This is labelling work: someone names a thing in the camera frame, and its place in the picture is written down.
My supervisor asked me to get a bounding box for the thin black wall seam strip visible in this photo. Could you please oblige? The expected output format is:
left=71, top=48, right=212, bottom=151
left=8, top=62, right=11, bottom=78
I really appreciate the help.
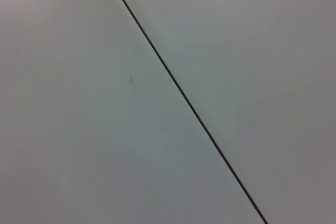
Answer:
left=103, top=0, right=269, bottom=224

